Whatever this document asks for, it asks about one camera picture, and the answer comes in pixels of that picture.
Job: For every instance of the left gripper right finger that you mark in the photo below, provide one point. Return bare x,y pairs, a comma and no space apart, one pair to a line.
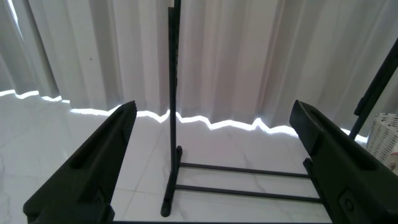
351,177

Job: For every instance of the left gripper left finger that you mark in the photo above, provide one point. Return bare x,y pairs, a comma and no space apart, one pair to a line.
90,171

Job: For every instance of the white laundry basket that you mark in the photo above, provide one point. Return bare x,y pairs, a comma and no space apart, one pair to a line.
384,133

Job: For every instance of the black clothes rack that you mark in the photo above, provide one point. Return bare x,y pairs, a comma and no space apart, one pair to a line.
173,93

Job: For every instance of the white curtain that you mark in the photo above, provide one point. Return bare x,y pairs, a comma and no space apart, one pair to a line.
248,62

